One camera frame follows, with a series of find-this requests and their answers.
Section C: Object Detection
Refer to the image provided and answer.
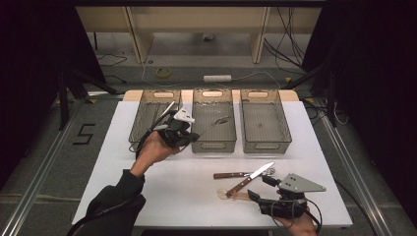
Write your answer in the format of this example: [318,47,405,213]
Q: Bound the wooden-handled fork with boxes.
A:
[212,170,276,180]

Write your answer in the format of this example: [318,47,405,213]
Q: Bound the white power strip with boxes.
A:
[203,74,233,84]

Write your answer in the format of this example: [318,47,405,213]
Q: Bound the left hand-held gripper cable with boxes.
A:
[67,111,171,236]

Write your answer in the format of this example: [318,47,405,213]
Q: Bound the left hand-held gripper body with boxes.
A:
[156,107,197,149]

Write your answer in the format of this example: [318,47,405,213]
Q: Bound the smoky clear plastic bin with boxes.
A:
[128,88,183,155]
[239,88,293,154]
[190,88,238,154]

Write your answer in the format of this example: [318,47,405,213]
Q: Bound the black curtain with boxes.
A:
[301,0,417,224]
[0,0,106,185]

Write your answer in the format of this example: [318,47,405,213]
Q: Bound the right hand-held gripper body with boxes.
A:
[258,172,328,220]

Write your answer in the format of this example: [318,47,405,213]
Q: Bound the thin black floor cable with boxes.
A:
[104,74,128,85]

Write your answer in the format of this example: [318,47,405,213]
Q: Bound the right hand-held gripper cable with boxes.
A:
[269,198,325,236]

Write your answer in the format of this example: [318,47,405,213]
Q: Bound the person's left hand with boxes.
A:
[130,130,182,177]

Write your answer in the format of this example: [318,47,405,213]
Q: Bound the yellow tape roll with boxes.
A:
[155,66,172,80]

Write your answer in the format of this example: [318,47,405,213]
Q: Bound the aluminium floor rail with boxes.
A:
[319,107,394,236]
[0,97,87,236]

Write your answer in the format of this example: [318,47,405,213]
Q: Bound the white table cover sheet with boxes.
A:
[71,99,354,229]

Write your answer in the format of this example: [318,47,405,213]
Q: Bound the person's right hand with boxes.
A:
[274,211,318,236]

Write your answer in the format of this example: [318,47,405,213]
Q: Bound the bundle of black cables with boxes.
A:
[264,6,308,70]

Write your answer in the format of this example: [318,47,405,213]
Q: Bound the translucent beige plastic spoon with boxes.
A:
[216,187,252,201]

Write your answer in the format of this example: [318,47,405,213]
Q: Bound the wooden-handled knife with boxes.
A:
[225,161,275,199]

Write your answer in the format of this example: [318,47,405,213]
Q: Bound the light wooden shelf unit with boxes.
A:
[76,6,323,65]

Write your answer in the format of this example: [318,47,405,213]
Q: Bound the black metal stand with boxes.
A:
[57,70,121,131]
[283,62,338,128]

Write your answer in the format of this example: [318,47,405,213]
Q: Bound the white chopstick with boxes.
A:
[159,100,176,117]

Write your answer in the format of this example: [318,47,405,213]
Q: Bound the thick black floor cable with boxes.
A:
[333,179,373,236]

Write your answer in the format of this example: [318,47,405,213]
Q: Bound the hand-held gripper cable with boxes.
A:
[67,111,171,236]
[269,198,325,236]

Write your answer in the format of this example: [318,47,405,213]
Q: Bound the metal spoon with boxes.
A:
[179,116,232,152]

